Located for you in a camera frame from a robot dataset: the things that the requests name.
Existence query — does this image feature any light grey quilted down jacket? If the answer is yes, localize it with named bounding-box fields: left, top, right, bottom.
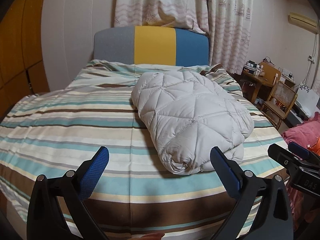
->
left=131, top=71, right=254, bottom=176

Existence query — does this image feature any person's hand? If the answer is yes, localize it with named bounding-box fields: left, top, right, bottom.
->
left=130, top=232, right=165, bottom=240

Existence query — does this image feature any pink blanket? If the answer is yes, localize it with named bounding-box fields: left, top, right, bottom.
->
left=281, top=112, right=320, bottom=155

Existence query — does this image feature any wooden rattan chair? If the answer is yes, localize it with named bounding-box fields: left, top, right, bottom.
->
left=261, top=81, right=298, bottom=129

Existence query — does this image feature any wooden desk with clutter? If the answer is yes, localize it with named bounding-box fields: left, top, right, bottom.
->
left=240, top=60, right=295, bottom=104

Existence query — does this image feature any orange wooden wardrobe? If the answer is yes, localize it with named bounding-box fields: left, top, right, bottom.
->
left=1, top=0, right=50, bottom=118

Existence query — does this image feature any pink patterned white curtain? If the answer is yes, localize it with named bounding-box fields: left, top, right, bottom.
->
left=114, top=0, right=253, bottom=74

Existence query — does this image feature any grey yellow blue headboard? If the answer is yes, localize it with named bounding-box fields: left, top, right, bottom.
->
left=93, top=26, right=209, bottom=67

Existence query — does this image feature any cream wall air conditioner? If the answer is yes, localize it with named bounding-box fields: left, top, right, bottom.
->
left=288, top=12, right=318, bottom=34

